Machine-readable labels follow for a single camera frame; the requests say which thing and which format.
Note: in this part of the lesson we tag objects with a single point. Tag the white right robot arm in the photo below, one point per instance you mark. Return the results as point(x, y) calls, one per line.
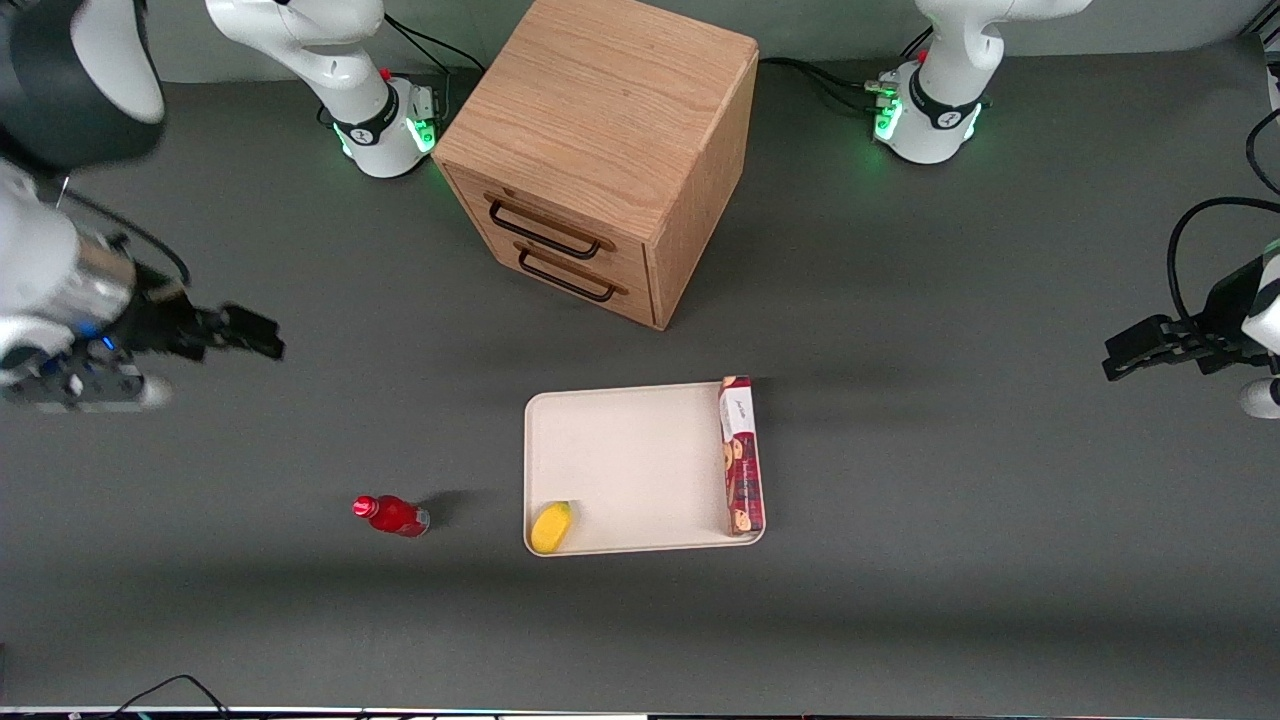
point(300, 40)

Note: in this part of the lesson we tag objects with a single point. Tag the red coke bottle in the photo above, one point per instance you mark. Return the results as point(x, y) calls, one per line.
point(395, 515)

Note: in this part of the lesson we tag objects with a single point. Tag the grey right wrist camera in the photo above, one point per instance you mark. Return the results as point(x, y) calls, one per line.
point(90, 388)

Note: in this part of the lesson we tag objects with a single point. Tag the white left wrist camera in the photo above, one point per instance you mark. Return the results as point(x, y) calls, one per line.
point(1262, 398)

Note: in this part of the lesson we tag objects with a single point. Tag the wooden drawer cabinet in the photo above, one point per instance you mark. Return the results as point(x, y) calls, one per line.
point(600, 110)

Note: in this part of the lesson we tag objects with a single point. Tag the yellow lemon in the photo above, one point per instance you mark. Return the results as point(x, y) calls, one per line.
point(550, 528)

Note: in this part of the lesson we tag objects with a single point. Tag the cream plastic tray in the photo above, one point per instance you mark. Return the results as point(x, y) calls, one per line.
point(630, 470)

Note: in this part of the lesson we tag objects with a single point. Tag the red cookie box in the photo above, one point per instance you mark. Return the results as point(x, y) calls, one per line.
point(741, 460)

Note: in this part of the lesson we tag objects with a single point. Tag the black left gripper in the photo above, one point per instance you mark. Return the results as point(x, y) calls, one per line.
point(1222, 312)

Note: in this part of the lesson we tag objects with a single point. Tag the wooden drawer front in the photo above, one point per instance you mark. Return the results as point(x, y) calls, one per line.
point(600, 295)
point(560, 215)

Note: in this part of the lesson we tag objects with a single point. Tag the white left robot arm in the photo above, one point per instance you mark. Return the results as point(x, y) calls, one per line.
point(940, 60)

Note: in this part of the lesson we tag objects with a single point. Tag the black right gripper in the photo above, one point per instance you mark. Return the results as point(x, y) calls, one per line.
point(157, 322)

